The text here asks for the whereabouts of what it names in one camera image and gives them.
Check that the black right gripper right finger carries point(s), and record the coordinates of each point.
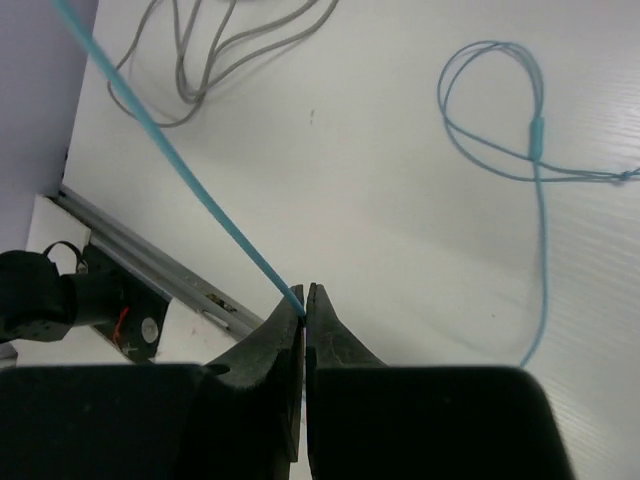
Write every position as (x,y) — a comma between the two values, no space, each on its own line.
(369,420)

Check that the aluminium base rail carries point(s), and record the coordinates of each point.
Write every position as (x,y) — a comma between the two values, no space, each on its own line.
(156,269)

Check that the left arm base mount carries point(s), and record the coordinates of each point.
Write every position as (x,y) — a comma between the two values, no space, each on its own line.
(41,304)

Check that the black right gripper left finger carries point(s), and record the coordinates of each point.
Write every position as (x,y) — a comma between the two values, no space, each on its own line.
(237,417)

